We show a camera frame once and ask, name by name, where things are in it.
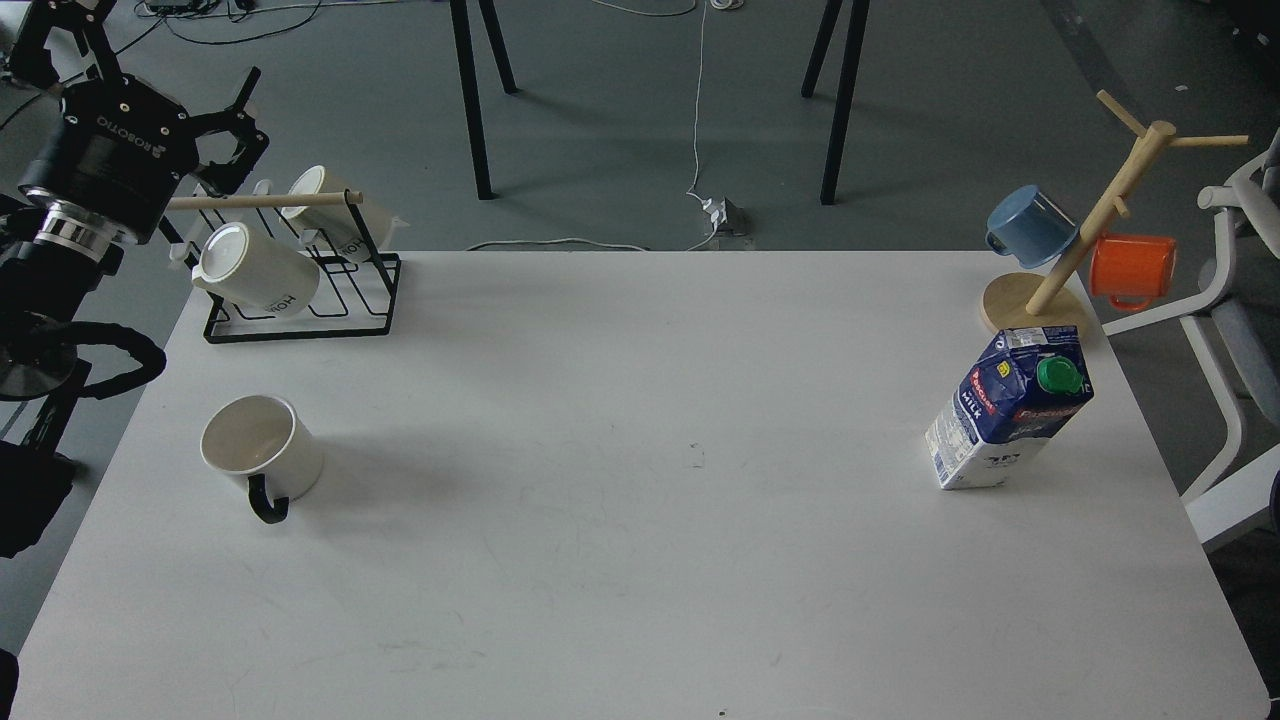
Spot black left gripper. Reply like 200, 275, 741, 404
20, 67, 270, 243

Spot white mug with black handle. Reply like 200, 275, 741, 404
198, 395, 325, 524

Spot blue white milk carton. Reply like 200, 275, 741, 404
924, 325, 1094, 489

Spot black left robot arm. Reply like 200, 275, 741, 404
1, 1, 269, 559

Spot blue cup on tree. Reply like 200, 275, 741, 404
986, 184, 1079, 269

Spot orange cup on tree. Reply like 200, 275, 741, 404
1087, 234, 1178, 313

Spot white mug front on rack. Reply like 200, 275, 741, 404
191, 222, 321, 316

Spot white mug on rack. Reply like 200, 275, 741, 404
280, 165, 402, 264
191, 222, 321, 316

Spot white mug rear on rack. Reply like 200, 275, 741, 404
280, 165, 402, 264

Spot black table legs left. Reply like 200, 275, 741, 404
447, 1, 520, 201

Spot black table legs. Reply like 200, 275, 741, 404
447, 1, 520, 201
800, 1, 870, 206

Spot grey floor power socket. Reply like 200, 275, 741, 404
701, 197, 751, 237

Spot black table legs right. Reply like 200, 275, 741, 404
800, 1, 870, 206

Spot wooden mug tree stand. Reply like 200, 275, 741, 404
980, 90, 1251, 332

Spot black wire mug rack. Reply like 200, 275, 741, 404
161, 184, 403, 345

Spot black cables on floor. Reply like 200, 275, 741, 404
110, 0, 332, 47

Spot white cable on floor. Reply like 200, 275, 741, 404
466, 0, 742, 252

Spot white chair frame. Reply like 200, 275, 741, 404
1103, 138, 1279, 553

